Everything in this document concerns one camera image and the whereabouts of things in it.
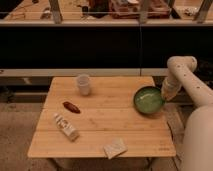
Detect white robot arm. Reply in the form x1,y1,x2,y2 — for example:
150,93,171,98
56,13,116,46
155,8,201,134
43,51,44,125
161,56,213,171

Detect white folded napkin packet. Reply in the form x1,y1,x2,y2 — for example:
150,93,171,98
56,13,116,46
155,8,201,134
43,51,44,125
103,138,128,159

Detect wooden folding table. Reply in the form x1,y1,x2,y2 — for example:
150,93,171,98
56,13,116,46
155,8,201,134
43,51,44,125
28,77,176,158

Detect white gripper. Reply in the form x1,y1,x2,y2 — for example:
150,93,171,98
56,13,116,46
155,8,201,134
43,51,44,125
161,77,181,101

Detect green ceramic bowl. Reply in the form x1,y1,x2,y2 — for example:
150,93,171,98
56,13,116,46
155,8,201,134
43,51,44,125
133,86,165,114

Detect white paper cup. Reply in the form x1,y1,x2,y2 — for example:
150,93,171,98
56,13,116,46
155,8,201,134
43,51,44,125
76,74,91,96

